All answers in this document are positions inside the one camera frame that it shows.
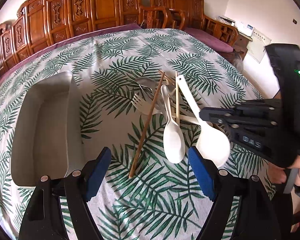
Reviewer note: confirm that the carved wooden armchair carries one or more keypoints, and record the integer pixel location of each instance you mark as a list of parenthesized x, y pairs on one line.
[(196, 19)]

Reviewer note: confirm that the purple bench cushion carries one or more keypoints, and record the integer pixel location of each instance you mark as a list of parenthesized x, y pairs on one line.
[(132, 26)]

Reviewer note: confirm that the carved wooden sofa bench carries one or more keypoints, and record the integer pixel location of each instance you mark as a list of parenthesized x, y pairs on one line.
[(43, 23)]

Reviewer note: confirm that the cream plastic fork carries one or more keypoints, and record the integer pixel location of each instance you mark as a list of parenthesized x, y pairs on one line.
[(143, 106)]

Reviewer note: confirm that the cream chopstick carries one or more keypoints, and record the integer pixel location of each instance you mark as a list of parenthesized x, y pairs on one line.
[(177, 107)]

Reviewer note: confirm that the small white plastic spoon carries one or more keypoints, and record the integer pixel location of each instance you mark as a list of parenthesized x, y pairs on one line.
[(173, 139)]

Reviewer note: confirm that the white wall panel box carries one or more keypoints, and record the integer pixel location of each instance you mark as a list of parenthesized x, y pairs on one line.
[(256, 47)]

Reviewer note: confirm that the wooden side table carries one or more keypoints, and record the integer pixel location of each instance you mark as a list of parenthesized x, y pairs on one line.
[(241, 44)]

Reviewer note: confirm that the metal spoon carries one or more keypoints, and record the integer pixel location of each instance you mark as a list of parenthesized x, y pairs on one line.
[(149, 83)]

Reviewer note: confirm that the large white plastic spoon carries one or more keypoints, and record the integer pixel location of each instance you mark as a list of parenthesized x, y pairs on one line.
[(212, 143)]

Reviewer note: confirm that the grey metal tray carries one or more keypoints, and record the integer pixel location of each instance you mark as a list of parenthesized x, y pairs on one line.
[(47, 138)]

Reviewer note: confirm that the purple armchair cushion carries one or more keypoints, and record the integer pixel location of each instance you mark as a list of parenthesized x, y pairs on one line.
[(209, 40)]

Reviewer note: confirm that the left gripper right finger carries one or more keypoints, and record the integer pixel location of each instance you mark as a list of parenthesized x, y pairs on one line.
[(256, 218)]

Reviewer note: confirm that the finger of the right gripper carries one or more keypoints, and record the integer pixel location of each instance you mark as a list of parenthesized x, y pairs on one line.
[(218, 115)]

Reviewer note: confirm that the palm leaf tablecloth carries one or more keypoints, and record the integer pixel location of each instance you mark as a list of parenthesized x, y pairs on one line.
[(163, 200)]

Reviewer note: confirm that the brown wooden chopstick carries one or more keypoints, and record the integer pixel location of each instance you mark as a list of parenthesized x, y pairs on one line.
[(136, 156)]

